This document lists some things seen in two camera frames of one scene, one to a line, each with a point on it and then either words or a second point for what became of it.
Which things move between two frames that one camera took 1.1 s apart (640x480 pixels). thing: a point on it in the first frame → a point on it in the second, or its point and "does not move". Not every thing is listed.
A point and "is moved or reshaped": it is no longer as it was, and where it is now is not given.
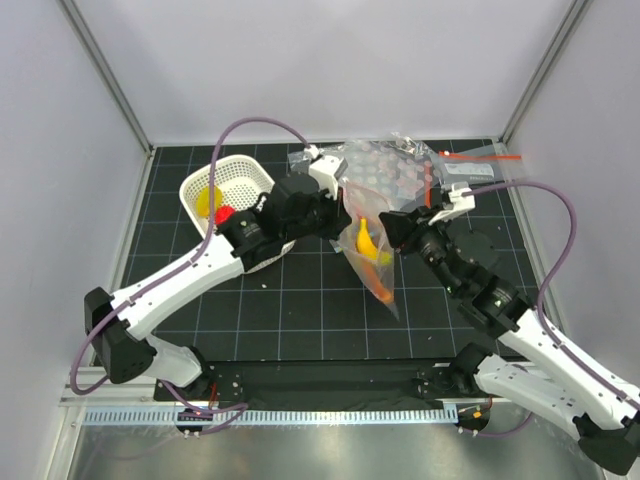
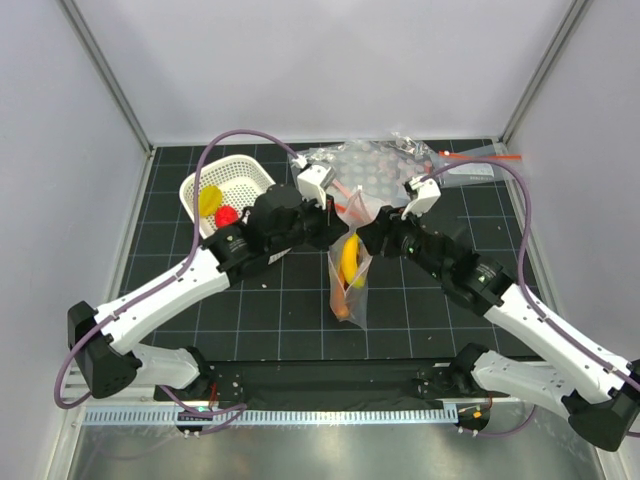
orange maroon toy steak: (384, 292) → (342, 310)
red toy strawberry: (223, 214) does not move
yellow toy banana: (365, 244) is moved or reshaped
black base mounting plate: (323, 385) does not move
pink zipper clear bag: (367, 238) → (350, 259)
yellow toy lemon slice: (203, 200) does not move
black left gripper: (338, 216) does not move
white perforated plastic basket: (242, 180) does not move
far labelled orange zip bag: (456, 167) does not move
